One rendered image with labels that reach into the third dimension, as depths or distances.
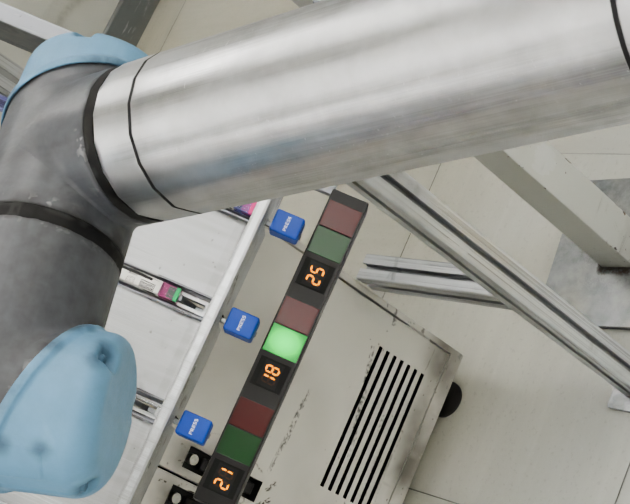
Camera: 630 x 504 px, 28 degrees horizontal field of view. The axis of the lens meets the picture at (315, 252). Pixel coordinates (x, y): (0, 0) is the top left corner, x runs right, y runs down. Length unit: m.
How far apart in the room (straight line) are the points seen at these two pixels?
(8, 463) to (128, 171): 0.13
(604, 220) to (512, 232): 0.29
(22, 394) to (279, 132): 0.15
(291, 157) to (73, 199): 0.12
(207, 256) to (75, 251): 0.70
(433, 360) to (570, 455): 0.24
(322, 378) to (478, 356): 0.34
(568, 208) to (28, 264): 1.27
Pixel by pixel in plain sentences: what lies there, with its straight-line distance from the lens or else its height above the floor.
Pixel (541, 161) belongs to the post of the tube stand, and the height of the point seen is 0.27.
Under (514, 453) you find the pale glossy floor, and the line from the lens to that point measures 1.88.
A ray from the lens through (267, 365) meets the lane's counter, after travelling 1.24.
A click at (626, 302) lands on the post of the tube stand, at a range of 1.86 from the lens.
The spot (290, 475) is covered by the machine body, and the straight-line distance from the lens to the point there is 1.73.
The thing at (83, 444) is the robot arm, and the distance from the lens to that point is 0.53.
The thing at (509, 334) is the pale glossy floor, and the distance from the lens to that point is 1.98.
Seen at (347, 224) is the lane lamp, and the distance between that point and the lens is 1.27.
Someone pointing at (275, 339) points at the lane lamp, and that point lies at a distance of 1.24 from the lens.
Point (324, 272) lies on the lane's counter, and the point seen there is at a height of 0.65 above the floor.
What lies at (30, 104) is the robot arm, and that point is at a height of 1.18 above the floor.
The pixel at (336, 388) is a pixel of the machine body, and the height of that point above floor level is 0.27.
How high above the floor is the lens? 1.40
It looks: 36 degrees down
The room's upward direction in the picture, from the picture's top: 55 degrees counter-clockwise
